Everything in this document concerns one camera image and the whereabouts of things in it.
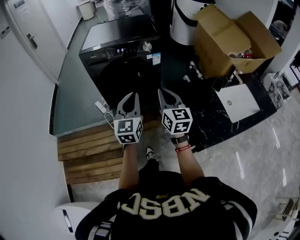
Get white appliance with black strap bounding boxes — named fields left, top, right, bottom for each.
left=169, top=0, right=217, bottom=46

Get white frame stand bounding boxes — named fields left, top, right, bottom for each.
left=267, top=196, right=300, bottom=240

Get plastic-wrapped bundle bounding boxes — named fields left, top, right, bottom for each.
left=103, top=0, right=151, bottom=18

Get person's left forearm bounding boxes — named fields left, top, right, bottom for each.
left=118, top=143, right=141, bottom=190

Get wooden staircase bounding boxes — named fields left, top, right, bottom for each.
left=57, top=112, right=163, bottom=186

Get person's right forearm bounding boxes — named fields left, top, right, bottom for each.
left=172, top=135, right=206, bottom=186

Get white laptop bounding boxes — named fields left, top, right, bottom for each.
left=215, top=83, right=262, bottom=124

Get white trash bin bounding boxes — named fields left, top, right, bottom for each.
left=77, top=0, right=96, bottom=21

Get black smartphone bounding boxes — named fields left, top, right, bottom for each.
left=211, top=77, right=226, bottom=93

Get white door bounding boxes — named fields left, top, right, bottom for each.
left=4, top=0, right=69, bottom=82

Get black lettered jersey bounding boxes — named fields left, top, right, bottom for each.
left=75, top=170, right=258, bottom=240

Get thin white cable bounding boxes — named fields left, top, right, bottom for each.
left=104, top=112, right=117, bottom=129

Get black washing machine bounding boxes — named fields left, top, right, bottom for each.
left=78, top=14, right=162, bottom=111

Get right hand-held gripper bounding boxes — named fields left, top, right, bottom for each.
left=157, top=88, right=194, bottom=135

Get marble patterned box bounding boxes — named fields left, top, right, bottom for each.
left=261, top=72, right=293, bottom=110

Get white power strip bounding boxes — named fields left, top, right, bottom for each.
left=94, top=100, right=110, bottom=114

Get red wristband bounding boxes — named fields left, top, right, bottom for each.
left=174, top=144, right=196, bottom=153

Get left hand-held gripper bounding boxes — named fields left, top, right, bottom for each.
left=113, top=91, right=144, bottom=145

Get metal door handle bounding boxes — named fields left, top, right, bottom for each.
left=26, top=32, right=38, bottom=50

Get white cable connector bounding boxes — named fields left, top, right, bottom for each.
left=188, top=61, right=204, bottom=81

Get wall switch panel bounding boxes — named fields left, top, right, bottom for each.
left=0, top=24, right=11, bottom=39

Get brown cardboard box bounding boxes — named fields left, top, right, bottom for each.
left=192, top=3, right=283, bottom=80

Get black wristwatch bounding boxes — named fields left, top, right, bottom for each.
left=170, top=135, right=190, bottom=146

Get dark grey chair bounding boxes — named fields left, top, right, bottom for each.
left=269, top=20, right=291, bottom=42

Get black trousers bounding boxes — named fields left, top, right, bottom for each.
left=138, top=158, right=179, bottom=179

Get white rounded appliance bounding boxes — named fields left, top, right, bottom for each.
left=54, top=201, right=100, bottom=240

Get white sneaker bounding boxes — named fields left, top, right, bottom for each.
left=145, top=146, right=158, bottom=161

